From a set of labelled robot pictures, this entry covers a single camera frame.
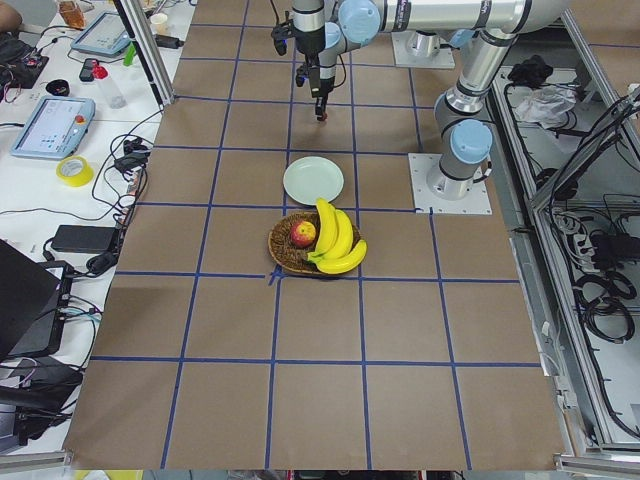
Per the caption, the black laptop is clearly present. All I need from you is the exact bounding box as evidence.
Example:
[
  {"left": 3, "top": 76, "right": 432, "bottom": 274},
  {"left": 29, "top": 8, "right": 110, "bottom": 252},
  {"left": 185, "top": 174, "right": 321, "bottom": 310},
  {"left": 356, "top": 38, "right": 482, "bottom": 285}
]
[{"left": 1, "top": 241, "right": 72, "bottom": 360}]

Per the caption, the aluminium frame post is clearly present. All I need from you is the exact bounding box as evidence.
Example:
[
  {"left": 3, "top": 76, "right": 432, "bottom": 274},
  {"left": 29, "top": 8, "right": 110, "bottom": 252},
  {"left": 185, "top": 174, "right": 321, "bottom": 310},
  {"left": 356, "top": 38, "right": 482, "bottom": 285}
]
[{"left": 114, "top": 0, "right": 175, "bottom": 107}]

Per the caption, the near blue teach pendant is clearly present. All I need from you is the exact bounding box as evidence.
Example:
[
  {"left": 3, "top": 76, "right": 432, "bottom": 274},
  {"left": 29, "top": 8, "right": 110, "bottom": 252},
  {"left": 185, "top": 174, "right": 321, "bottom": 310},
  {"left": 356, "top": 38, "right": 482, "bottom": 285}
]
[{"left": 10, "top": 96, "right": 96, "bottom": 161}]

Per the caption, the far blue teach pendant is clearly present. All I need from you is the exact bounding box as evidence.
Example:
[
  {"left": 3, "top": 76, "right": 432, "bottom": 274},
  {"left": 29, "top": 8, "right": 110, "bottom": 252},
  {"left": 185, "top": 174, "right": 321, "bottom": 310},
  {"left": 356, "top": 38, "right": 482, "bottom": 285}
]
[{"left": 70, "top": 11, "right": 130, "bottom": 57}]

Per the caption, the light green plate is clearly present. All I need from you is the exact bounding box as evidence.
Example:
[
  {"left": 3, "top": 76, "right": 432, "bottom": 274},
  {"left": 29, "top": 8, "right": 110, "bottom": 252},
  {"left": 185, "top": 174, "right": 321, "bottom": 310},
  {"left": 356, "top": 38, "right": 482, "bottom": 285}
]
[{"left": 283, "top": 156, "right": 344, "bottom": 206}]

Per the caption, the black power adapter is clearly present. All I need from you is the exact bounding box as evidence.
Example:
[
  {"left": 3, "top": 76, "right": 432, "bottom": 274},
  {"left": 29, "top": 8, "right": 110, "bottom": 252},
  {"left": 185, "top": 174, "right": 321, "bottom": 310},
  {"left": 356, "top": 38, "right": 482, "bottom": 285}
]
[{"left": 51, "top": 225, "right": 117, "bottom": 253}]

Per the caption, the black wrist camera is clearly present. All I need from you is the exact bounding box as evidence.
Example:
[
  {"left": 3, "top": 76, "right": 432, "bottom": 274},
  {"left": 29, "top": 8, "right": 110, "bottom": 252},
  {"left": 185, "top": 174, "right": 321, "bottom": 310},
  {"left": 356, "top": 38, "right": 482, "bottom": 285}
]
[{"left": 271, "top": 19, "right": 293, "bottom": 56}]

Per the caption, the crumpled white paper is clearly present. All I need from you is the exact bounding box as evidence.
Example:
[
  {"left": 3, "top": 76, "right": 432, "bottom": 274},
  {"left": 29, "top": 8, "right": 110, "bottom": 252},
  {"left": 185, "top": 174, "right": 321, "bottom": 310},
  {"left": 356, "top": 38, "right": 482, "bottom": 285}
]
[{"left": 514, "top": 86, "right": 577, "bottom": 129}]

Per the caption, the black cloth bundle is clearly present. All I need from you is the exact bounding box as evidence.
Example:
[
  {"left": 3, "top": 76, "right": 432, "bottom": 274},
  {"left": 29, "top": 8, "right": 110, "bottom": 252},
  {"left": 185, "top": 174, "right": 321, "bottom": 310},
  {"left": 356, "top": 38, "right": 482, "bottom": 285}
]
[{"left": 507, "top": 55, "right": 554, "bottom": 89}]

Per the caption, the yellow banana bunch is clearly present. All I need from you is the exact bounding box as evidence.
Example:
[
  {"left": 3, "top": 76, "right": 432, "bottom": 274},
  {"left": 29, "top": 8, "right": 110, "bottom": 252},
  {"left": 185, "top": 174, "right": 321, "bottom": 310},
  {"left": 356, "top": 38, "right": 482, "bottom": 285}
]
[{"left": 307, "top": 198, "right": 368, "bottom": 275}]

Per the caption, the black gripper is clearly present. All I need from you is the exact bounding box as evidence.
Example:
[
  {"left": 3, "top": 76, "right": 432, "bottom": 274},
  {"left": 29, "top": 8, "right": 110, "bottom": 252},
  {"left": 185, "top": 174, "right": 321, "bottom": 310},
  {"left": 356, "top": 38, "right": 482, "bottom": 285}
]
[
  {"left": 292, "top": 0, "right": 325, "bottom": 53},
  {"left": 305, "top": 55, "right": 334, "bottom": 121}
]

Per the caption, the clear plastic bottle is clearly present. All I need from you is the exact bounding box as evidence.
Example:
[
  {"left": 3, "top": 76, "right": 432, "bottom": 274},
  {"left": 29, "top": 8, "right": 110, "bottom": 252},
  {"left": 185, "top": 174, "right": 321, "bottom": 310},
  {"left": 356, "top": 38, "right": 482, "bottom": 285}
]
[{"left": 92, "top": 63, "right": 127, "bottom": 109}]

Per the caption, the yellow tape roll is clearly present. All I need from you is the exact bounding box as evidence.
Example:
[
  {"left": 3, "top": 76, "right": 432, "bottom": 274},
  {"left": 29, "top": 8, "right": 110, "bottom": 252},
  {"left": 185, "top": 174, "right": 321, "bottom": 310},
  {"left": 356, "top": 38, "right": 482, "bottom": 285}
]
[{"left": 56, "top": 155, "right": 94, "bottom": 188}]

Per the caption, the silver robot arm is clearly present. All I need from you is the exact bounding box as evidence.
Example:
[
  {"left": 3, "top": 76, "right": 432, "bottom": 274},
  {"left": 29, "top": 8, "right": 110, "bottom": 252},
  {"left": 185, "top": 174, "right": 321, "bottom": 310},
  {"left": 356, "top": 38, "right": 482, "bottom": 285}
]
[
  {"left": 312, "top": 22, "right": 346, "bottom": 121},
  {"left": 271, "top": 1, "right": 569, "bottom": 201}
]

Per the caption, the red yellow apple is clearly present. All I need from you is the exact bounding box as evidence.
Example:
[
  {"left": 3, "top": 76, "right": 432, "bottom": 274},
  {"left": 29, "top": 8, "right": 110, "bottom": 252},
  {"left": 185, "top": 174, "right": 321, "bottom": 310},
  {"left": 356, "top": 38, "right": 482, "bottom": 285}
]
[{"left": 289, "top": 220, "right": 317, "bottom": 249}]

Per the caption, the paper cup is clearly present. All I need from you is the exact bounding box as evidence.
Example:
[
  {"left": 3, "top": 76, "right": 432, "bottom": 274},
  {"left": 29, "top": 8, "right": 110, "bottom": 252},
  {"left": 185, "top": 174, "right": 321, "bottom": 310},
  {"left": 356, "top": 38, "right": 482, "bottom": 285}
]
[{"left": 149, "top": 12, "right": 169, "bottom": 35}]

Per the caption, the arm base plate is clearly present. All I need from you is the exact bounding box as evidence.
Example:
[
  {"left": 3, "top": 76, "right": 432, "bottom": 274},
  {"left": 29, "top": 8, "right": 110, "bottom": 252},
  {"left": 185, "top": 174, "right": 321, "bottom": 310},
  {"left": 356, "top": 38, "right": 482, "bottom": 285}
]
[
  {"left": 391, "top": 31, "right": 455, "bottom": 70},
  {"left": 408, "top": 153, "right": 492, "bottom": 215}
]

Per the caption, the blue teach pendant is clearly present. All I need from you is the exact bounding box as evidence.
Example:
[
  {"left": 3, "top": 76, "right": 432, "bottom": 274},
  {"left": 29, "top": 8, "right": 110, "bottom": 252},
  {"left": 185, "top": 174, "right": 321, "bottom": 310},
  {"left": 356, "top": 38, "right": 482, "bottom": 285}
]
[
  {"left": 10, "top": 96, "right": 96, "bottom": 161},
  {"left": 70, "top": 11, "right": 130, "bottom": 57}
]

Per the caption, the brown wicker basket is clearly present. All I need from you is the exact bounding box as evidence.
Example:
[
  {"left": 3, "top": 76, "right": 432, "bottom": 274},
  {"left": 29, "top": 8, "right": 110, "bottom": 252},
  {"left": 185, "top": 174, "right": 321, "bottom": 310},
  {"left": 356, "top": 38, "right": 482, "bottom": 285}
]
[{"left": 268, "top": 212, "right": 368, "bottom": 277}]

